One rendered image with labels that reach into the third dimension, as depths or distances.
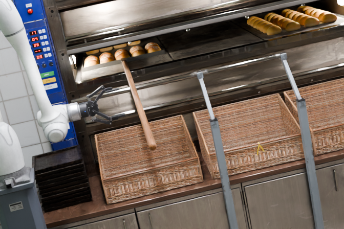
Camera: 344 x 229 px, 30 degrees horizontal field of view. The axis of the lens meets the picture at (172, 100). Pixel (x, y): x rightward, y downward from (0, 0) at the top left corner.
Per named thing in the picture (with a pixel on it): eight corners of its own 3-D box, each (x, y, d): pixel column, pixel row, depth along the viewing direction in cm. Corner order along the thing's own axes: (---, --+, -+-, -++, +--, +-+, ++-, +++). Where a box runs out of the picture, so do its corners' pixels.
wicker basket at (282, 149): (199, 153, 404) (191, 111, 396) (285, 133, 407) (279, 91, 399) (212, 181, 357) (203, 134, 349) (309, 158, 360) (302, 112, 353)
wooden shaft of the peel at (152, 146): (157, 150, 245) (156, 143, 244) (150, 152, 245) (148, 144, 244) (127, 64, 410) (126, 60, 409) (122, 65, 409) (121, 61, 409)
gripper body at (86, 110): (78, 100, 321) (96, 96, 322) (81, 116, 324) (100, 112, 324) (78, 104, 314) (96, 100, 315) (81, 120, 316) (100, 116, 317)
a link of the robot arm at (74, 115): (70, 119, 324) (82, 116, 325) (70, 124, 315) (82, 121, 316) (66, 102, 322) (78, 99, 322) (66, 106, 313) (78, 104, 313)
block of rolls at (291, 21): (245, 24, 466) (244, 17, 464) (308, 10, 469) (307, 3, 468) (268, 36, 407) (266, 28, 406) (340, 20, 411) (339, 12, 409)
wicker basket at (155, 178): (103, 175, 399) (92, 134, 392) (191, 154, 403) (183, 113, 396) (106, 206, 352) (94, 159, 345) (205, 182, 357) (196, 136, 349)
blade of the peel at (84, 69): (165, 53, 420) (164, 49, 420) (82, 72, 416) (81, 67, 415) (158, 44, 455) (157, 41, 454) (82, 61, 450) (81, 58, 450)
